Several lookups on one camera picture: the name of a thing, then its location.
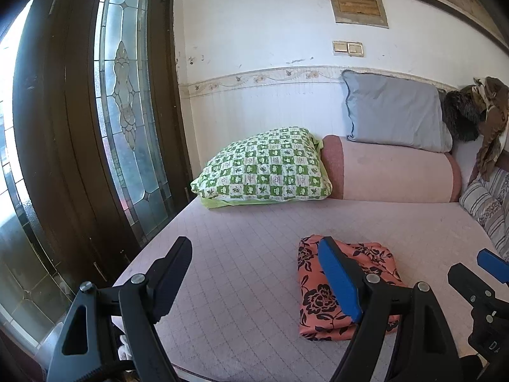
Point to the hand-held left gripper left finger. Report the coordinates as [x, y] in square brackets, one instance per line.
[171, 278]

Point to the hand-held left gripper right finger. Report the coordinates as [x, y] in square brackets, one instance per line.
[338, 282]

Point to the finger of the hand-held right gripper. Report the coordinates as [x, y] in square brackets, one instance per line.
[495, 262]
[469, 282]

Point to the orange floral blouse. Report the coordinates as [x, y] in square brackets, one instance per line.
[314, 302]

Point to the large striped floral cushion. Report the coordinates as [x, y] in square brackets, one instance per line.
[502, 223]

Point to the pink sofa bed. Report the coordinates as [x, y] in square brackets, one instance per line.
[246, 238]

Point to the pink bolster cushion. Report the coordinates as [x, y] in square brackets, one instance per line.
[389, 171]

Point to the brown crumpled cloth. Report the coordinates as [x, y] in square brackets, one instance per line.
[493, 135]

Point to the green checkered pillow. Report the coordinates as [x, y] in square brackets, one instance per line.
[266, 167]

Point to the dark furry cushion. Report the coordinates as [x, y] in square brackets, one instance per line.
[461, 115]

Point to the wooden door with stained glass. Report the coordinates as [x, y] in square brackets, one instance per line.
[75, 127]

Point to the grey-blue pillow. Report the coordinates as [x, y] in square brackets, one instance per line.
[393, 107]

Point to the beige light switch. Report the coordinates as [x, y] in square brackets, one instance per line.
[340, 47]
[356, 49]

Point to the framed wall plaque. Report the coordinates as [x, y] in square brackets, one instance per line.
[360, 6]

